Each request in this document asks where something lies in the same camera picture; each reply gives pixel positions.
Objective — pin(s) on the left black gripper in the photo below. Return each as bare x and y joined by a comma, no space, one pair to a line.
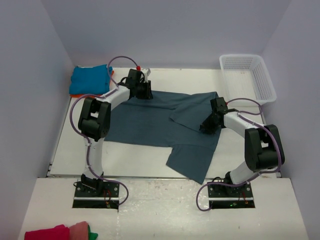
147,94

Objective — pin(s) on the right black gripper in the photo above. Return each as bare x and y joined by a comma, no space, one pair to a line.
205,125

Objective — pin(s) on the grey-blue t-shirt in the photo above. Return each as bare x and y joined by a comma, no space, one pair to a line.
173,120

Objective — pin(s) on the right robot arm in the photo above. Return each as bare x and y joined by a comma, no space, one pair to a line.
263,150

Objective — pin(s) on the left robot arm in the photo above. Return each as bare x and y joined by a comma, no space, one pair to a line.
95,120

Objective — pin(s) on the white plastic basket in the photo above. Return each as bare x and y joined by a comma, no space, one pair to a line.
245,76

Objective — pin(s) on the folded blue t-shirt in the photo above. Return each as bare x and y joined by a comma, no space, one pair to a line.
90,78

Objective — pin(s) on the folded orange t-shirt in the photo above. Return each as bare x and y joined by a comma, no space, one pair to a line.
75,95

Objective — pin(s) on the pink folded cloth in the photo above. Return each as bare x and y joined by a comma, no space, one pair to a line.
79,231

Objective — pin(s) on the green cloth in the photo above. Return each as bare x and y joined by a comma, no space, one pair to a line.
92,235

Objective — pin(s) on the magenta folded cloth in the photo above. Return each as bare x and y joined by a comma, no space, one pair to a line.
59,232

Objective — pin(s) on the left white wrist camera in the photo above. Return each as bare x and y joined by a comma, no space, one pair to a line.
145,74

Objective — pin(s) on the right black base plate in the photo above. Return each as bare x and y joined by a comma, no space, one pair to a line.
225,197

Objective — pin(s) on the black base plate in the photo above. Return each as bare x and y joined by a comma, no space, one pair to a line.
225,197
106,196

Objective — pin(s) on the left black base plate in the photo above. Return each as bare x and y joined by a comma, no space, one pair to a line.
106,196

